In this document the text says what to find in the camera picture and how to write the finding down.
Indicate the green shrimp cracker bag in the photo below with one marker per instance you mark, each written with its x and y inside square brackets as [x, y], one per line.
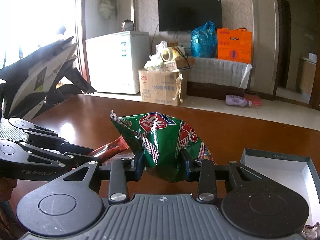
[166, 142]

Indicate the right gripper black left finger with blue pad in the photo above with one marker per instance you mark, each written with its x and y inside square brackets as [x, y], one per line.
[122, 171]

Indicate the red chocolate bar wrapper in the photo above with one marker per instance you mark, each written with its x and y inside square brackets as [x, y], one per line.
[109, 150]

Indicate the kettle on fridge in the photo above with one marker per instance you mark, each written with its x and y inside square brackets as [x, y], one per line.
[127, 25]

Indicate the black white folded stroller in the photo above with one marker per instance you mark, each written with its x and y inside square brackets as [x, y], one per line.
[42, 80]

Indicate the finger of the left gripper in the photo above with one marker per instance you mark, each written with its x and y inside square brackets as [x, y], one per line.
[70, 154]
[45, 138]

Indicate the dark box with white interior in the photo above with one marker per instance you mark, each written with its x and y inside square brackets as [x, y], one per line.
[295, 172]

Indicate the white plastic bags pile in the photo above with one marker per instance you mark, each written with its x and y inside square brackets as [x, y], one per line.
[155, 62]

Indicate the purple detergent bottle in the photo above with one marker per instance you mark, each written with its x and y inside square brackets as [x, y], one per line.
[233, 100]

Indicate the red flat object on floor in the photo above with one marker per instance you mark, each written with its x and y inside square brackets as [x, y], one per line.
[253, 98]

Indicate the white cloth covered cabinet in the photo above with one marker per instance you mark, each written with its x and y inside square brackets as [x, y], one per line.
[214, 78]

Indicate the black wall television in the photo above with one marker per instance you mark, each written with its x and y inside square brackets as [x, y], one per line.
[187, 15]

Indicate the brown cardboard box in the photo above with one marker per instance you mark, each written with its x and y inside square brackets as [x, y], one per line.
[167, 88]

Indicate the person's left hand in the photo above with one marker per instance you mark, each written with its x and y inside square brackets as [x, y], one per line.
[6, 188]

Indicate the orange paper bag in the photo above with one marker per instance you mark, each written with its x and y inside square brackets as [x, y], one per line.
[234, 45]

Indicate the small cardboard box with tape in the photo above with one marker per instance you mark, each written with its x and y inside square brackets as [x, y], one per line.
[181, 63]

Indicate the white mini fridge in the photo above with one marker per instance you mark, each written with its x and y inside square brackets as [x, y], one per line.
[115, 59]

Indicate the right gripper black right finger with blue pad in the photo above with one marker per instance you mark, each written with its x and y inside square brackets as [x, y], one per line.
[203, 172]

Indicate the blue plastic bag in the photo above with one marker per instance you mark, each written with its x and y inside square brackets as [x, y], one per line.
[204, 41]

